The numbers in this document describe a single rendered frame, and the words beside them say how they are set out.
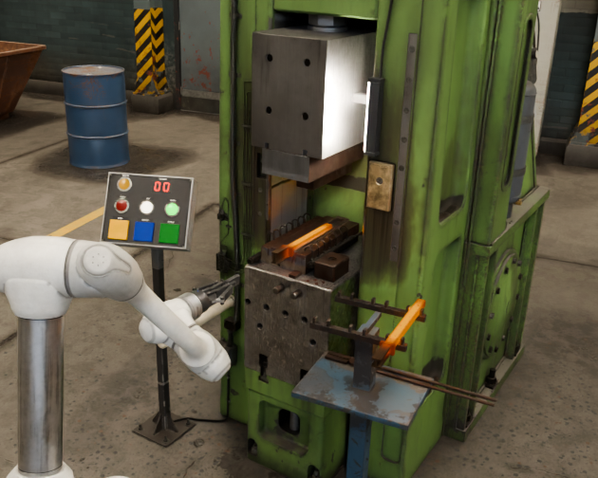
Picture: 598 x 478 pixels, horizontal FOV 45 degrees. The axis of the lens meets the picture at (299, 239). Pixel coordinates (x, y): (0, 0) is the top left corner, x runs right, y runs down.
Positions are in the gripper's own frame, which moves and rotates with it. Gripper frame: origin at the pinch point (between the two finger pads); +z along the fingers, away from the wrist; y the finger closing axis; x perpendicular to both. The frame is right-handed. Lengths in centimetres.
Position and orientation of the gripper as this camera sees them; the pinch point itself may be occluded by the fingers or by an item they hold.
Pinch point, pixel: (232, 282)
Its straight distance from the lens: 244.8
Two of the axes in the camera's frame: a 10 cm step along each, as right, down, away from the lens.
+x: 0.3, -9.3, -3.8
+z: 5.3, -3.0, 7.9
